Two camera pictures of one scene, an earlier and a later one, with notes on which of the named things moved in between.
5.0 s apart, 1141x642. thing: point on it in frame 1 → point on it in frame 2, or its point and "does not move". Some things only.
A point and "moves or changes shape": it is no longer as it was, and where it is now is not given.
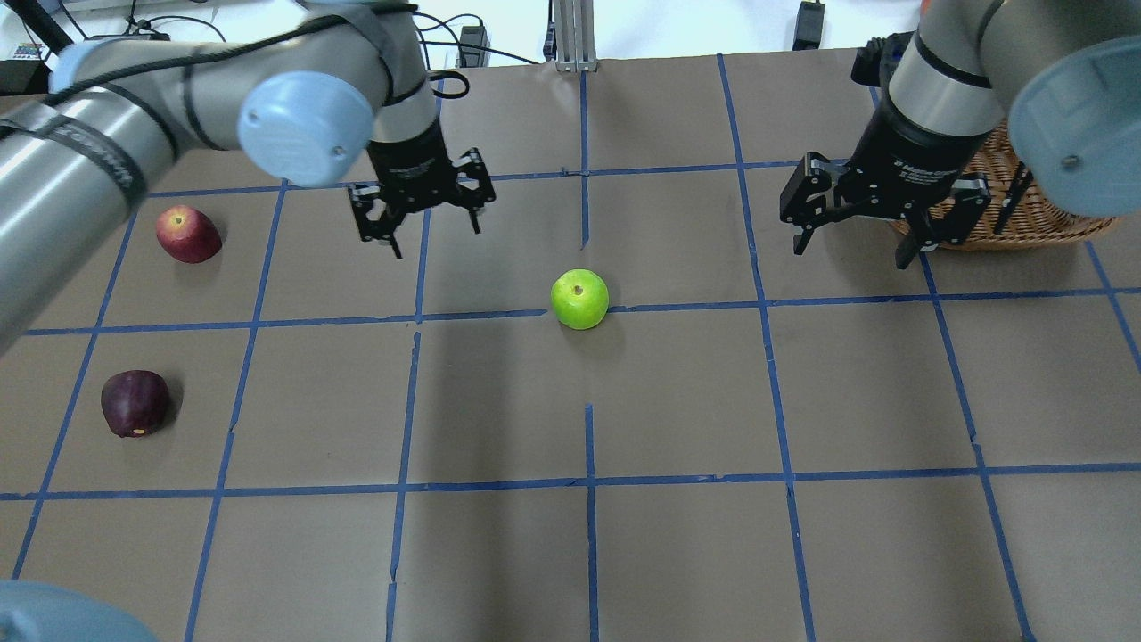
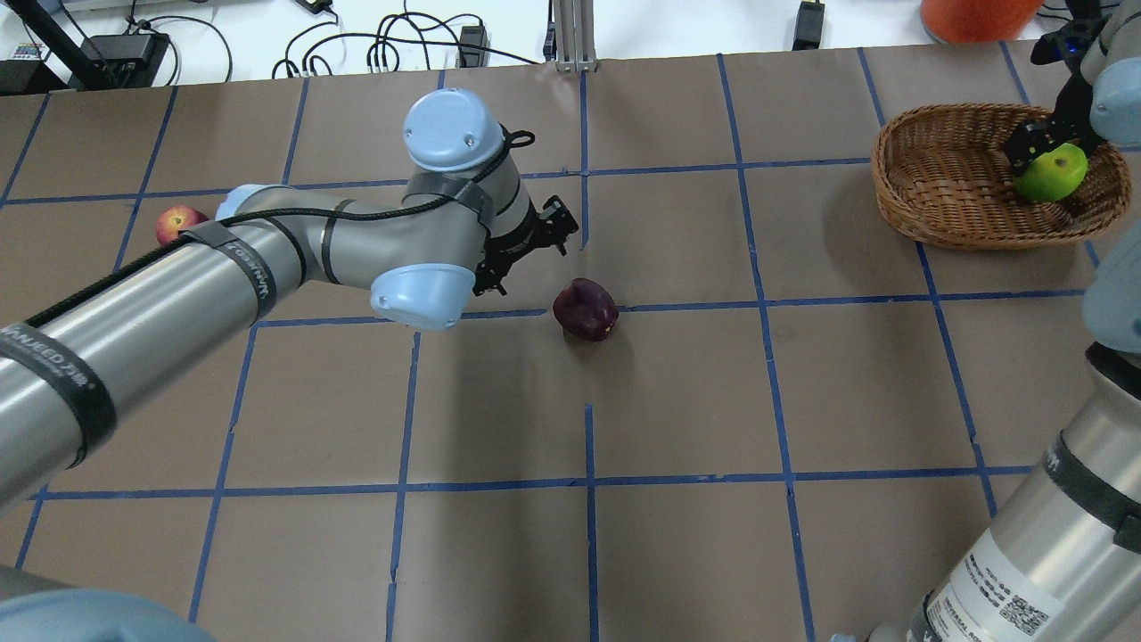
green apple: [579, 299] moves or changes shape
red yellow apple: [187, 234] does not move
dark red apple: [134, 401] moves or changes shape
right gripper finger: [801, 241] → [1032, 138]
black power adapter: [809, 26] does not move
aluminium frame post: [575, 39] does not move
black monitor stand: [31, 77] does not move
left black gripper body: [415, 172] → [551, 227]
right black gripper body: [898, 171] → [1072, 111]
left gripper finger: [381, 229] → [489, 274]
